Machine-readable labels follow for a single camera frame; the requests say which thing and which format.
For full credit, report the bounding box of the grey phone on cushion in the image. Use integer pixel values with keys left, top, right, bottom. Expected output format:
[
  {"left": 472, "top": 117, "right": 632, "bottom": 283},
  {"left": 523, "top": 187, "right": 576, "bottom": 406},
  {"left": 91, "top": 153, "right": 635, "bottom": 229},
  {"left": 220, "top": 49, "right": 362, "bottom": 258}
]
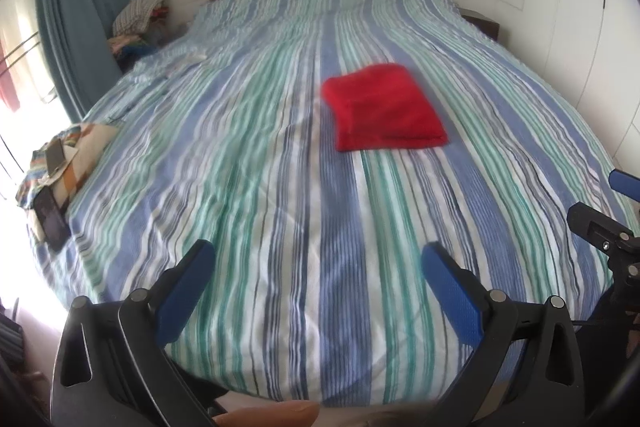
[{"left": 44, "top": 139, "right": 66, "bottom": 176}]

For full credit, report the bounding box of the black smartphone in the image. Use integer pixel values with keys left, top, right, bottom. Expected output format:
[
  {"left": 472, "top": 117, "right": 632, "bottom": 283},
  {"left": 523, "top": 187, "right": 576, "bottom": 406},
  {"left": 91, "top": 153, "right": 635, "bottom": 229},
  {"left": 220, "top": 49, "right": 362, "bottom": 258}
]
[{"left": 32, "top": 186, "right": 70, "bottom": 253}]

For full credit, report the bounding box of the white wardrobe door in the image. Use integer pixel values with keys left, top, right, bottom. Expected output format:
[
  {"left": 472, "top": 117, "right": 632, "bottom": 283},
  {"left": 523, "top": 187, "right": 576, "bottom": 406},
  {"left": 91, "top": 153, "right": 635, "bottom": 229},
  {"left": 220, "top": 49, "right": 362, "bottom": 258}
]
[{"left": 497, "top": 0, "right": 639, "bottom": 155}]

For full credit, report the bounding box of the colourful patterned cushion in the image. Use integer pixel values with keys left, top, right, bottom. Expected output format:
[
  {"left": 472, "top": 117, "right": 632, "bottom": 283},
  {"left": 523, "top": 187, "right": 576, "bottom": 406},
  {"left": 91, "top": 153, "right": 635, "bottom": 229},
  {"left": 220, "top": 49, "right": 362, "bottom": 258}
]
[{"left": 15, "top": 124, "right": 118, "bottom": 210}]

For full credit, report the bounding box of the pile of clothes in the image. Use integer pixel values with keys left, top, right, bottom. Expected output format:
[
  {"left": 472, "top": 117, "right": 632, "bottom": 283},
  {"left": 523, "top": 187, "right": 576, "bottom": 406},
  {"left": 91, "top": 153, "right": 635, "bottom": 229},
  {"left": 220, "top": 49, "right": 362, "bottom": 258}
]
[{"left": 107, "top": 0, "right": 170, "bottom": 72}]

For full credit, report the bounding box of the striped blue green bedspread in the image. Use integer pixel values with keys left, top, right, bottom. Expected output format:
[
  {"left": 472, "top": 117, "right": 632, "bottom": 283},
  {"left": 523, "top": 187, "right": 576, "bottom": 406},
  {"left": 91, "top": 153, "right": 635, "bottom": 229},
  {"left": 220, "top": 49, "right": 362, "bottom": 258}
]
[{"left": 35, "top": 0, "right": 638, "bottom": 407}]

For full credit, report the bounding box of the red hanging garment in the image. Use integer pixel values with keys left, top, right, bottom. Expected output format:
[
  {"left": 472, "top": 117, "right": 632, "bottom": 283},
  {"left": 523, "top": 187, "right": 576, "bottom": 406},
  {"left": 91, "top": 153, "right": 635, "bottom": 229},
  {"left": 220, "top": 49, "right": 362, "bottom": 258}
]
[{"left": 0, "top": 46, "right": 20, "bottom": 112}]

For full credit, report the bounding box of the red sweater with white rabbit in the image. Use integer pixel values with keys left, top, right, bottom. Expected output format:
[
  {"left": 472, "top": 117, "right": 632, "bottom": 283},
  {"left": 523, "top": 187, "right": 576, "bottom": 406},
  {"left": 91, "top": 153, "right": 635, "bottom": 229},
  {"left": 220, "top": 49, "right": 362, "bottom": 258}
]
[{"left": 321, "top": 64, "right": 448, "bottom": 152}]

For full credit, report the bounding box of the dark wooden nightstand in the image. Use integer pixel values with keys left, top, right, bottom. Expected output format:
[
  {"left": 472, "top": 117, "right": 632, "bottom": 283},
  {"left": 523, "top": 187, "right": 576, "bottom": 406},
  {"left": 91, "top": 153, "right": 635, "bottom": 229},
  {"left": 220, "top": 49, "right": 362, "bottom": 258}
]
[{"left": 459, "top": 8, "right": 500, "bottom": 41}]

